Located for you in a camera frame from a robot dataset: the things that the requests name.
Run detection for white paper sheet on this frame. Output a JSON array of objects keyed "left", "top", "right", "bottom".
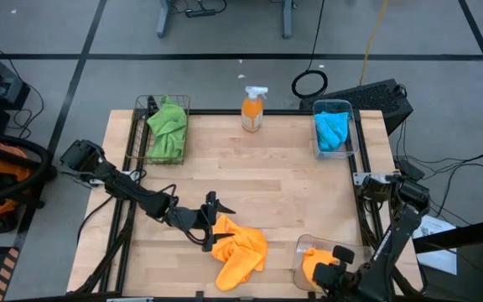
[{"left": 412, "top": 214, "right": 459, "bottom": 276}]

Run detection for black hanging cable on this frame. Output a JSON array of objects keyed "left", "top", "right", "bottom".
[{"left": 290, "top": 0, "right": 330, "bottom": 100}]

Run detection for black power adapter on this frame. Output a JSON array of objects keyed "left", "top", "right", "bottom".
[{"left": 393, "top": 156, "right": 426, "bottom": 182}]

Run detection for blue microfiber towel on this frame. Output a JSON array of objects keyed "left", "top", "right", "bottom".
[
  {"left": 316, "top": 123, "right": 347, "bottom": 153},
  {"left": 314, "top": 111, "right": 351, "bottom": 142}
]

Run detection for black stand beam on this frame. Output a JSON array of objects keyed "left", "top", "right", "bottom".
[{"left": 410, "top": 215, "right": 483, "bottom": 302}]

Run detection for orange and black vacuum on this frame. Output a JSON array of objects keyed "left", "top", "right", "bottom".
[{"left": 0, "top": 131, "right": 57, "bottom": 234}]

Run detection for black power strip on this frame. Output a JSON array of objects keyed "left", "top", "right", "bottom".
[{"left": 184, "top": 7, "right": 218, "bottom": 19}]

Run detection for grey desk leg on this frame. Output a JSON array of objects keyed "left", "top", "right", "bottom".
[
  {"left": 282, "top": 0, "right": 296, "bottom": 40},
  {"left": 155, "top": 0, "right": 174, "bottom": 39}
]

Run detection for orange microfiber towel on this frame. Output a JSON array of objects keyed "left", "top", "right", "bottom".
[
  {"left": 210, "top": 214, "right": 270, "bottom": 293},
  {"left": 301, "top": 247, "right": 340, "bottom": 290}
]

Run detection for black floor cables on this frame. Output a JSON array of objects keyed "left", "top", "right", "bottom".
[{"left": 395, "top": 119, "right": 483, "bottom": 221}]

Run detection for yellow hanging cable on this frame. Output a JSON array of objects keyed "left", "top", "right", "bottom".
[{"left": 358, "top": 0, "right": 390, "bottom": 87}]

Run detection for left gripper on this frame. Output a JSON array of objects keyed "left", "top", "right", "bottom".
[{"left": 168, "top": 190, "right": 237, "bottom": 253}]

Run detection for black computer case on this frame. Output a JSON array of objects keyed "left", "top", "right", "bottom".
[{"left": 299, "top": 78, "right": 415, "bottom": 136}]

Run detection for black wire basket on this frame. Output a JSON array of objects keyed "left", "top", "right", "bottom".
[{"left": 125, "top": 94, "right": 192, "bottom": 166}]

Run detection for clear plastic bin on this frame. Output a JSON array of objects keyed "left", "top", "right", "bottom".
[
  {"left": 311, "top": 98, "right": 361, "bottom": 161},
  {"left": 292, "top": 233, "right": 373, "bottom": 294}
]

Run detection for orange spray bottle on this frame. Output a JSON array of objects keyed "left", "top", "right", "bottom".
[{"left": 241, "top": 86, "right": 269, "bottom": 134}]

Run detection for green microfiber towel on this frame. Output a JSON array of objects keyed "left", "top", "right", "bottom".
[
  {"left": 146, "top": 128, "right": 186, "bottom": 163},
  {"left": 146, "top": 95, "right": 189, "bottom": 142}
]

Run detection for black aluminium table frame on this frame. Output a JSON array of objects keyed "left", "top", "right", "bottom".
[{"left": 72, "top": 107, "right": 396, "bottom": 299}]

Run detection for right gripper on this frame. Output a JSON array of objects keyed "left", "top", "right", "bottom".
[{"left": 311, "top": 245, "right": 377, "bottom": 297}]

